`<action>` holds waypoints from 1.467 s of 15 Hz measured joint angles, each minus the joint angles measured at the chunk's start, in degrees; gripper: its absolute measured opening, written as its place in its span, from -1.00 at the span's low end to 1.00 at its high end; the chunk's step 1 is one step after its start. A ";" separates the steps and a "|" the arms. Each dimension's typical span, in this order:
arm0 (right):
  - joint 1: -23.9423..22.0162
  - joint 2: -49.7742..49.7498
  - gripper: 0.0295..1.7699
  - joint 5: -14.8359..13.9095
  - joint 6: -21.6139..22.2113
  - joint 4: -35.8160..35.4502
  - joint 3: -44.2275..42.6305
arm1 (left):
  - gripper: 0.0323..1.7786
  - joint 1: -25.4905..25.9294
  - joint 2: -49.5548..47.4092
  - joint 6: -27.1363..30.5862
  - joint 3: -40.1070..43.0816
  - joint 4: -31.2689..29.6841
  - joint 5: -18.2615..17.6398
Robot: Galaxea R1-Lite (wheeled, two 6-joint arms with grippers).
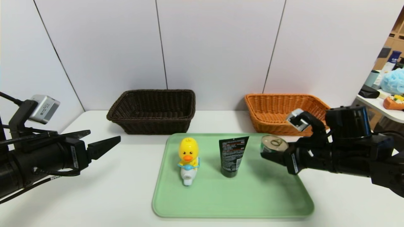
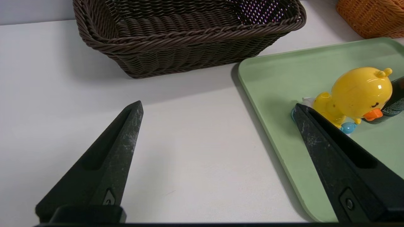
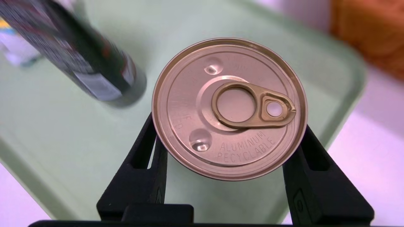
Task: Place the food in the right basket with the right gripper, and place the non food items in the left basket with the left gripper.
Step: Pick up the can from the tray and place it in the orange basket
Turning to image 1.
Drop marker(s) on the wooden shelf unit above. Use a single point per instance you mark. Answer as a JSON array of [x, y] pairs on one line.
[[397, 41]]

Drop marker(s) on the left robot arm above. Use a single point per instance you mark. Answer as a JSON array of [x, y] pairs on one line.
[[22, 170]]

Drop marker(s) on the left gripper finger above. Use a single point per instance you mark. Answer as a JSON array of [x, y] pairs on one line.
[[99, 148], [75, 134]]

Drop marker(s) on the black cosmetic tube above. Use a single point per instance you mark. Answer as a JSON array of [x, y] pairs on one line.
[[232, 154]]

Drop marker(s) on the blue bath pouf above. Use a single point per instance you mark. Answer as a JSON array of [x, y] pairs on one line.
[[394, 81]]

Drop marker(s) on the green plastic tray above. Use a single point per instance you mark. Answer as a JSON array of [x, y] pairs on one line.
[[227, 198]]

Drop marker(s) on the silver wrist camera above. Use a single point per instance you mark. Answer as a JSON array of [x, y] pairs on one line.
[[296, 119], [44, 108]]

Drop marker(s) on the dark brown wicker basket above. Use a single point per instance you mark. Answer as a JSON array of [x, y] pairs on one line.
[[151, 126]]

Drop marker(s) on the orange wicker basket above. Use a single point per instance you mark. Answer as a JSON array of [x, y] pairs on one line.
[[271, 113]]

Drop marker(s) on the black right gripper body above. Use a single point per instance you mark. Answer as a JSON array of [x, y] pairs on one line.
[[292, 161]]

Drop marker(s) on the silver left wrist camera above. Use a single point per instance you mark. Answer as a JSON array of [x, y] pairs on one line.
[[44, 108]]

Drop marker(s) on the white side table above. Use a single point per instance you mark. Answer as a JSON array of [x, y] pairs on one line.
[[378, 105]]

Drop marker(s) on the orange bowl with toy food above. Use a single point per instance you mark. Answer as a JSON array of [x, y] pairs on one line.
[[392, 104]]

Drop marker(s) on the tin can with pull tab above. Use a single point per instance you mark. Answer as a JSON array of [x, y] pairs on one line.
[[274, 143]]

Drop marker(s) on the black pouch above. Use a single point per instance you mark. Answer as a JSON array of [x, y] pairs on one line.
[[368, 92]]

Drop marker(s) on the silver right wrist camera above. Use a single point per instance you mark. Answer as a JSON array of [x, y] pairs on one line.
[[296, 119]]

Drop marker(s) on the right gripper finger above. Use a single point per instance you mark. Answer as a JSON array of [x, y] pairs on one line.
[[277, 158], [293, 146]]

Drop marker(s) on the yellow duck toy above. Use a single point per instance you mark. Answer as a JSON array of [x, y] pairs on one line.
[[188, 151]]

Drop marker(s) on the teal cup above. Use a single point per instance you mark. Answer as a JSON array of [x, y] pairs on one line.
[[371, 78]]

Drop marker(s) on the blue and white bottle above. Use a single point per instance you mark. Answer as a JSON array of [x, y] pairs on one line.
[[393, 59]]

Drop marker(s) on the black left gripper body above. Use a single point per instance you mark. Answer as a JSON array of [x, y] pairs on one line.
[[77, 153]]

